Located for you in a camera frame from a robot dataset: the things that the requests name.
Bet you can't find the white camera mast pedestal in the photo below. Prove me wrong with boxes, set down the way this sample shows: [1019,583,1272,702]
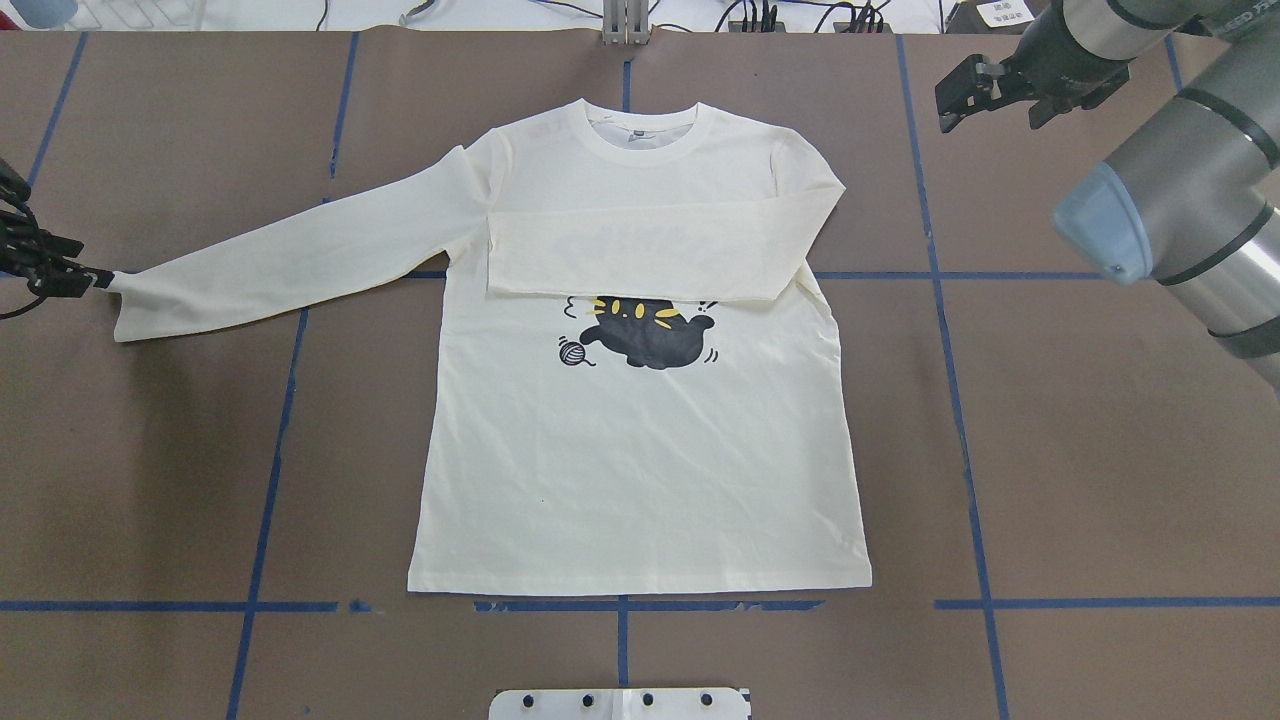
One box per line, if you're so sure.
[488,687,753,719]

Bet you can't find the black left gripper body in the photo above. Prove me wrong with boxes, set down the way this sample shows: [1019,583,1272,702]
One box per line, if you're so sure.
[1,225,92,299]

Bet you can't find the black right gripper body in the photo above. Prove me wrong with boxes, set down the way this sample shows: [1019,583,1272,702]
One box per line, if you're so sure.
[987,41,1132,129]

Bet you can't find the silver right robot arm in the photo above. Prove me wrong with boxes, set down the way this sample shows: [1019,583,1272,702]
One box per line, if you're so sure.
[963,1,1279,386]

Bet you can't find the small black relay box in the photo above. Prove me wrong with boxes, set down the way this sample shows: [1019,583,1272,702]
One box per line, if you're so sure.
[716,1,785,35]

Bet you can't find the cream long-sleeve cat shirt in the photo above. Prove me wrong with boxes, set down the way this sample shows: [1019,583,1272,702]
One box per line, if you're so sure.
[108,99,873,597]

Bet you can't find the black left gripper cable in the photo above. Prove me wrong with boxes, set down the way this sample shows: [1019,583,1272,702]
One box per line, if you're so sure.
[0,160,61,322]

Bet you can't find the aluminium frame post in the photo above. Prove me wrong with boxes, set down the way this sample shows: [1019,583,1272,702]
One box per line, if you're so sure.
[602,0,652,47]

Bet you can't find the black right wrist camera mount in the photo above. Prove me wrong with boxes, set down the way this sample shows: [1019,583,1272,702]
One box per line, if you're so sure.
[934,54,1007,135]

